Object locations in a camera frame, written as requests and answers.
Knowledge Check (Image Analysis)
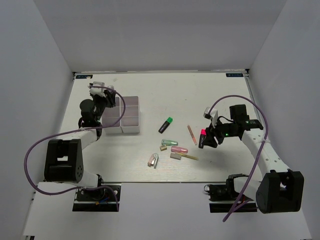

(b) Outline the orange pink pencil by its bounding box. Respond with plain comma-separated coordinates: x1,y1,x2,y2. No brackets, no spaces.
187,125,198,146

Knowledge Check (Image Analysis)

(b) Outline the pink correction tape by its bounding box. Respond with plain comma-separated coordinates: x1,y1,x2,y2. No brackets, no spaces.
171,146,189,154

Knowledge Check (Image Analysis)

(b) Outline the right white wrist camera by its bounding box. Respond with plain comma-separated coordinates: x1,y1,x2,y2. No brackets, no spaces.
203,107,218,127

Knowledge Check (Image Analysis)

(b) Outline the purple cable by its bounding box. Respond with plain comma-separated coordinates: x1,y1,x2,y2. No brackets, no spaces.
209,94,269,223
24,85,126,195

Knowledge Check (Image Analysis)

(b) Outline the green correction tape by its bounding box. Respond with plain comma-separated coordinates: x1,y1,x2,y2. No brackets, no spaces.
161,139,179,146

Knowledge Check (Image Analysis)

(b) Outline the pink cap black highlighter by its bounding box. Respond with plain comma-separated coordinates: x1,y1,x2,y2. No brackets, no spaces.
198,129,207,149

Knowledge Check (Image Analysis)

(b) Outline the white organizer bin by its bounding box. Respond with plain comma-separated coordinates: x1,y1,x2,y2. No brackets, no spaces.
101,97,123,135
120,96,140,134

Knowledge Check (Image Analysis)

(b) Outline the green cap black highlighter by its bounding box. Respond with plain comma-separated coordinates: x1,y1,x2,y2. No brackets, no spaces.
158,117,173,134

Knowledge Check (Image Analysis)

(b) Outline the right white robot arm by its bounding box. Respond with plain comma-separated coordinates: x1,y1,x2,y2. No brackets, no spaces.
202,104,304,214

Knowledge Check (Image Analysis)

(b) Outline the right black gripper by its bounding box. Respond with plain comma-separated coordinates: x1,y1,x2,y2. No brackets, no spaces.
201,116,238,148

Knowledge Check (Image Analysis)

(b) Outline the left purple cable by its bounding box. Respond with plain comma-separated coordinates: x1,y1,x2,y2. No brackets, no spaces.
24,85,126,195

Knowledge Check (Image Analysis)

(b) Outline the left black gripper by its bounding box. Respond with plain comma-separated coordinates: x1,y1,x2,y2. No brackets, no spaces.
93,89,117,122

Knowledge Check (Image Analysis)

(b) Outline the right white organizer bin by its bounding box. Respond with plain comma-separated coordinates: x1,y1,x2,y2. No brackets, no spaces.
120,96,140,134

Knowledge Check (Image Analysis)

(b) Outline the left blue table label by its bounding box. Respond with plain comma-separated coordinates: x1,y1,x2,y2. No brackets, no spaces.
75,74,93,79

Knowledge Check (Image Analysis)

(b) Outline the grey eraser block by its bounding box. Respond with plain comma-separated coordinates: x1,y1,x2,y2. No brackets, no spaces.
170,152,182,160

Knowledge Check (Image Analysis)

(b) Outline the right blue table label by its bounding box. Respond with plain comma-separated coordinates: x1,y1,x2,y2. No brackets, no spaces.
225,72,244,78

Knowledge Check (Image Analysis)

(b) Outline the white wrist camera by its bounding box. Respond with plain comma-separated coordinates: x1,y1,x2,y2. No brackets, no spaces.
88,81,114,98
203,107,218,127

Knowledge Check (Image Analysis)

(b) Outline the yellow flat stick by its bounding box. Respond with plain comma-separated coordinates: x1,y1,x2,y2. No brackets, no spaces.
181,154,199,161

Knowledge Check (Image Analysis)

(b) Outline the yellow small eraser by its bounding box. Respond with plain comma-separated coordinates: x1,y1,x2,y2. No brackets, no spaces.
160,145,167,151

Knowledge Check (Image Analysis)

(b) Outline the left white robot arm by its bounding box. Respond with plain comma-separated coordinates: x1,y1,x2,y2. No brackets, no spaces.
44,85,116,200

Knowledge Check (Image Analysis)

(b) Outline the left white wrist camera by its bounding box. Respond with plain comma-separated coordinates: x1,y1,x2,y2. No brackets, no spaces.
88,81,114,98

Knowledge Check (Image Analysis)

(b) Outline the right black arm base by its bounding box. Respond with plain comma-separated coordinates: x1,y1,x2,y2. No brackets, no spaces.
203,174,258,213

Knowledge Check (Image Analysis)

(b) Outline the blue table label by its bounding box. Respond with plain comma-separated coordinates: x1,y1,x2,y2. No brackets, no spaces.
225,72,244,78
75,74,93,79

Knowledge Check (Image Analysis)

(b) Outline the left white organizer bin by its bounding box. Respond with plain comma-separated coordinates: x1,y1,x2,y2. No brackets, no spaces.
101,97,123,135

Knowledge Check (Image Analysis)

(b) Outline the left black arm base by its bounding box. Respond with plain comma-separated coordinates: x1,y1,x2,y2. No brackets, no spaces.
72,183,122,213

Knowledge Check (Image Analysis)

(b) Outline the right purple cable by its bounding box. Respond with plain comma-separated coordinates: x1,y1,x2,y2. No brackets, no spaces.
209,94,269,223

